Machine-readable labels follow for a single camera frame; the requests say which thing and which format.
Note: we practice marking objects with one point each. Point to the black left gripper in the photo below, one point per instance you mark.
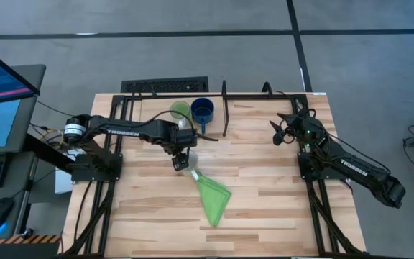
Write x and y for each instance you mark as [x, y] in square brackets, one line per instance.
[182, 150]

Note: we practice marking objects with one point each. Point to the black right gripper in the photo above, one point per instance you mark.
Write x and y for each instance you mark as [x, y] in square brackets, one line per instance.
[302, 127]

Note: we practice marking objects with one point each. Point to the blue mug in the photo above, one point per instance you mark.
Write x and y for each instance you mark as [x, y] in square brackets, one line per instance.
[202, 109]

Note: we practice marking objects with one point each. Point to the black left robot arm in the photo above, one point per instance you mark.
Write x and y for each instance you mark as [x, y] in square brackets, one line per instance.
[128, 131]

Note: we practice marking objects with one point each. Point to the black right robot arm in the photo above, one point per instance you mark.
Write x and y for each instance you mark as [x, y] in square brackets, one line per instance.
[354, 167]

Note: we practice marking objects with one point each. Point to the folded green cloth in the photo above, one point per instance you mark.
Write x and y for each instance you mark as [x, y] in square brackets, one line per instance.
[213, 198]

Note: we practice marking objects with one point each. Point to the black floor vent grille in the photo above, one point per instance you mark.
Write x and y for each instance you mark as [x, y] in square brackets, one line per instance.
[164, 85]

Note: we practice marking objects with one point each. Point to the white box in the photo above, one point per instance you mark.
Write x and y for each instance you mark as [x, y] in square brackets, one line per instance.
[62, 181]

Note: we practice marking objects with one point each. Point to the grey computer desk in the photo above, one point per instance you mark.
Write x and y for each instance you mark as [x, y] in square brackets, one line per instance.
[16, 201]

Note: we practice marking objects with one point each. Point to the black yellow hazard tape strip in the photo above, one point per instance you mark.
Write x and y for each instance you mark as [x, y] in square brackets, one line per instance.
[20, 239]

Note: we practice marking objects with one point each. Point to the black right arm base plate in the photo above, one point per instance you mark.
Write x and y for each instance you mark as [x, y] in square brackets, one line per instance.
[305, 169]

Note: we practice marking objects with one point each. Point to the wooden shelf with black frame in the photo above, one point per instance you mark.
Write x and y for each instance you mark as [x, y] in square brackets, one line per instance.
[153, 108]

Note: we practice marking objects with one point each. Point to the black aluminium table frame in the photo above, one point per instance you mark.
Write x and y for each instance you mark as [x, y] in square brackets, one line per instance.
[315, 201]

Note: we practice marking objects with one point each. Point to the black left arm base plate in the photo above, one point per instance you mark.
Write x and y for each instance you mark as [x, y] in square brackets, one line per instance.
[85, 175]

